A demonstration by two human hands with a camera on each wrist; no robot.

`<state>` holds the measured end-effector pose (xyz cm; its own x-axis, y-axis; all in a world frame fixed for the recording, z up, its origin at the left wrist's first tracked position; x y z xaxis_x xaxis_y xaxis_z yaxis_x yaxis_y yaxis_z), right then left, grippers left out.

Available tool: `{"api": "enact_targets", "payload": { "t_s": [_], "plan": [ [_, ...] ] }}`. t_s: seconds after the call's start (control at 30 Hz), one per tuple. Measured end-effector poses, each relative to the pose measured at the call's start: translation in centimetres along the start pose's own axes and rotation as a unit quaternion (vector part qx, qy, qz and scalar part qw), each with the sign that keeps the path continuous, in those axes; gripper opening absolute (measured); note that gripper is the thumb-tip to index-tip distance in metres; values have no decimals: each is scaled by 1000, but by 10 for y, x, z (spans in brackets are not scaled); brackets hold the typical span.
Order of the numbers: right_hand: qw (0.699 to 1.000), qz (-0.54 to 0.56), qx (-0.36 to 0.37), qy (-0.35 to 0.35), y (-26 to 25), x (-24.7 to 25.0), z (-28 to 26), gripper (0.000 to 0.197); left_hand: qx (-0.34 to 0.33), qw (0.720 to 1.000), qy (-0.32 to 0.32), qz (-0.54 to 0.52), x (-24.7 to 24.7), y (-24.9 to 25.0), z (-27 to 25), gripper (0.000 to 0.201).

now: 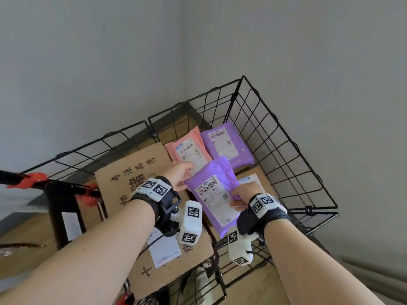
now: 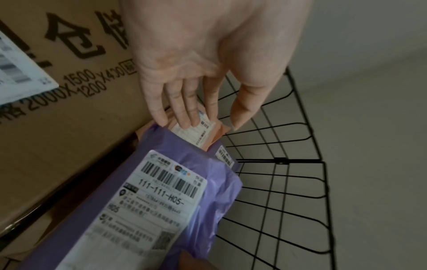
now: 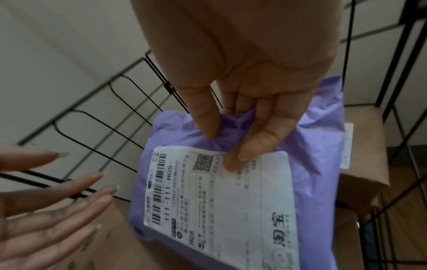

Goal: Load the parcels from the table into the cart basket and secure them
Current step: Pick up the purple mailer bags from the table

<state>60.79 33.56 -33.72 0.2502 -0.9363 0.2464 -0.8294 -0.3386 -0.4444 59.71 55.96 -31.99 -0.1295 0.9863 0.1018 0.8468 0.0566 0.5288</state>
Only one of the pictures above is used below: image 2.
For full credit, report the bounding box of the pink mailer bag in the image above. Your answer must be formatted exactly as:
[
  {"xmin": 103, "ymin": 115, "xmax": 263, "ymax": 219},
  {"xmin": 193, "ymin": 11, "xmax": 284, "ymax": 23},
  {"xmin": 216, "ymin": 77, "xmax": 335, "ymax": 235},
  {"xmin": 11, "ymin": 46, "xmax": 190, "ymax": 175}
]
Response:
[{"xmin": 134, "ymin": 108, "xmax": 232, "ymax": 152}]

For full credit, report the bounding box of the cardboard box red-marked label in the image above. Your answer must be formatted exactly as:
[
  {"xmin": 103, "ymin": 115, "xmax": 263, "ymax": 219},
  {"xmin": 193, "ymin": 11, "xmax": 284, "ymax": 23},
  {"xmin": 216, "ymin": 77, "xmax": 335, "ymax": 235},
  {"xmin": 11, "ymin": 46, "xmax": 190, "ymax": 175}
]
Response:
[{"xmin": 0, "ymin": 0, "xmax": 174, "ymax": 235}]

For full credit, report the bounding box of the person's right hand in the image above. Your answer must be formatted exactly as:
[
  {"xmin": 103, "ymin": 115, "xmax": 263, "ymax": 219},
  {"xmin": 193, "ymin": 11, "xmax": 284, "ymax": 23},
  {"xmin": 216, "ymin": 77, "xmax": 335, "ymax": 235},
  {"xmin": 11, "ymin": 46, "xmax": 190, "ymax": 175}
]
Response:
[{"xmin": 178, "ymin": 250, "xmax": 228, "ymax": 270}]

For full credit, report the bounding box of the person's left hand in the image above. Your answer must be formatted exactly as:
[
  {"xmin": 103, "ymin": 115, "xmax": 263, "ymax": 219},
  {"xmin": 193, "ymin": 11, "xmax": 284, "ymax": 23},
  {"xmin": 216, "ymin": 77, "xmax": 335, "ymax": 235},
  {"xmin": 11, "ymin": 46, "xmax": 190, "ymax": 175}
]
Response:
[{"xmin": 119, "ymin": 0, "xmax": 314, "ymax": 133}]

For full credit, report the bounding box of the black wire cart basket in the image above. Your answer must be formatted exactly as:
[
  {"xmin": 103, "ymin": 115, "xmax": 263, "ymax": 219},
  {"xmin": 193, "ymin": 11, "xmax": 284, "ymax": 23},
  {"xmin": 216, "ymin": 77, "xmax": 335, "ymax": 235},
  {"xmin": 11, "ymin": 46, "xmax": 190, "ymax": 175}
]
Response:
[{"xmin": 197, "ymin": 67, "xmax": 336, "ymax": 270}]

